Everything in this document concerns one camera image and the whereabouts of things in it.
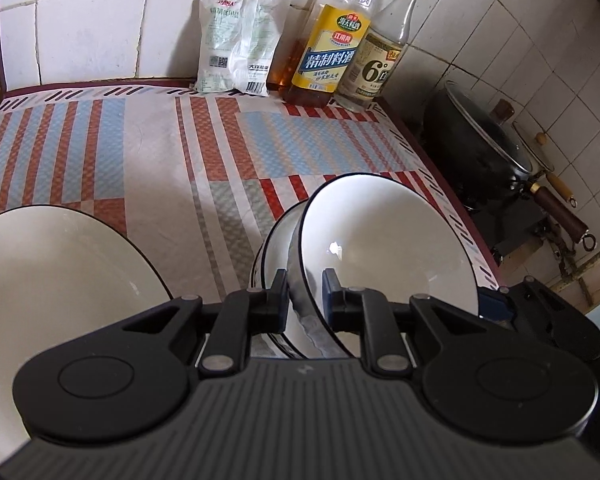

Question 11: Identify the white packet red logo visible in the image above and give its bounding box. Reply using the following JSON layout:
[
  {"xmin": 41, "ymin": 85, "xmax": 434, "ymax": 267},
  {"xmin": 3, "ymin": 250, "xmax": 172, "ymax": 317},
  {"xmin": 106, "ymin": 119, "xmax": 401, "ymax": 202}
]
[{"xmin": 195, "ymin": 0, "xmax": 253, "ymax": 93}]

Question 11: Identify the white oval black-rimmed plate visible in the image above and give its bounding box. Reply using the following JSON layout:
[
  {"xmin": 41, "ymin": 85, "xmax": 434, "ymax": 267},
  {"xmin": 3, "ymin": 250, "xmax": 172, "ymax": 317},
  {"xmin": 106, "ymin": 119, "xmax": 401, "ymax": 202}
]
[{"xmin": 0, "ymin": 205, "xmax": 175, "ymax": 461}]

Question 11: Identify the cooking wine bottle yellow label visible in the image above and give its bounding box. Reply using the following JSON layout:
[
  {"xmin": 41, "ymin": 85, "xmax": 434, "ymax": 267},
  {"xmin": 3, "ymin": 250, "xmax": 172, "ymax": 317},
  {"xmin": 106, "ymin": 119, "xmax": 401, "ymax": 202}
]
[{"xmin": 267, "ymin": 0, "xmax": 381, "ymax": 108}]

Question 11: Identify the black wok brown handle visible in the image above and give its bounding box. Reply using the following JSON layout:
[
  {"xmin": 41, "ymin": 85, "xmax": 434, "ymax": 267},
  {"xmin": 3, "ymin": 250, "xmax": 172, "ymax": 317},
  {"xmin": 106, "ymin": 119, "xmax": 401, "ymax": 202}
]
[{"xmin": 422, "ymin": 80, "xmax": 591, "ymax": 253}]

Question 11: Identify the clear vinegar bottle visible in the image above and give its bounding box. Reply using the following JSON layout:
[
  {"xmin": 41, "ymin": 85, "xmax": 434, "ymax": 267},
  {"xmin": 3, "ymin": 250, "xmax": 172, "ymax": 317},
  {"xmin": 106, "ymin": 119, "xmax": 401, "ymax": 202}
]
[{"xmin": 334, "ymin": 0, "xmax": 427, "ymax": 113}]

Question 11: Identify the white packet green print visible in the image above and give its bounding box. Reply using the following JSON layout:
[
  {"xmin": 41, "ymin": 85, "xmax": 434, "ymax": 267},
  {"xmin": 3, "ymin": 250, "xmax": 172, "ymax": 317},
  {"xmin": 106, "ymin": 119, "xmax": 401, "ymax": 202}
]
[{"xmin": 230, "ymin": 0, "xmax": 283, "ymax": 98}]

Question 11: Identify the glass wok lid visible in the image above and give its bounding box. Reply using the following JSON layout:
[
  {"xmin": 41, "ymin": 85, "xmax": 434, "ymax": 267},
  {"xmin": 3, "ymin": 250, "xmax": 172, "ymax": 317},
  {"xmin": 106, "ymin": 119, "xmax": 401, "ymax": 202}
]
[{"xmin": 447, "ymin": 80, "xmax": 537, "ymax": 177}]

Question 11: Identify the striped table mat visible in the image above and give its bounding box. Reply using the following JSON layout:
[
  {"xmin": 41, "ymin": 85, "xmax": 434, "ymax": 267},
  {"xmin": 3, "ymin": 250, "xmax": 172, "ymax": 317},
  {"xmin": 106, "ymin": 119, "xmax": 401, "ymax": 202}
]
[{"xmin": 0, "ymin": 85, "xmax": 501, "ymax": 311}]

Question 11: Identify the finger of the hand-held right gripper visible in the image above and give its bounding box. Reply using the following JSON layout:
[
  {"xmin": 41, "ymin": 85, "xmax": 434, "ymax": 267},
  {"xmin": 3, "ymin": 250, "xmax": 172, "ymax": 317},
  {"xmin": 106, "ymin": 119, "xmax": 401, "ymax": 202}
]
[{"xmin": 477, "ymin": 275, "xmax": 576, "ymax": 341}]

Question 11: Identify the pan with light wooden handle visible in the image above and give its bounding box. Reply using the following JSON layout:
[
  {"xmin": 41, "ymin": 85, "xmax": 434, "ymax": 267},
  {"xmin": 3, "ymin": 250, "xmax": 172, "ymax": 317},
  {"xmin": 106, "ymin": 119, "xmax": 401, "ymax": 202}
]
[{"xmin": 511, "ymin": 120, "xmax": 579, "ymax": 209}]

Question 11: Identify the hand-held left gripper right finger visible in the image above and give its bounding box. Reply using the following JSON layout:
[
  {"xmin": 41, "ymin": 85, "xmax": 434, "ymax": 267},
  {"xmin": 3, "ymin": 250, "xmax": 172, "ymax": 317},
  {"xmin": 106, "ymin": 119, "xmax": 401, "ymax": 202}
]
[{"xmin": 321, "ymin": 268, "xmax": 491, "ymax": 376}]

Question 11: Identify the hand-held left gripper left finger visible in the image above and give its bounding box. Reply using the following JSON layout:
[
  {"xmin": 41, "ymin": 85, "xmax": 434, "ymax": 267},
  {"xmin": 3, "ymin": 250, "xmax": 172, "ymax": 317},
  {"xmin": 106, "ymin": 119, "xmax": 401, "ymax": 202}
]
[{"xmin": 122, "ymin": 268, "xmax": 289, "ymax": 376}]

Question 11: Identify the black gas stove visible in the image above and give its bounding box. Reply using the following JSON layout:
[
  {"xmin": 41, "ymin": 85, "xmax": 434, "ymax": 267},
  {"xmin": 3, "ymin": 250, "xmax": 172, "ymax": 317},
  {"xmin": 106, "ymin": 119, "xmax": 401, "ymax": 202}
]
[{"xmin": 460, "ymin": 180, "xmax": 561, "ymax": 266}]

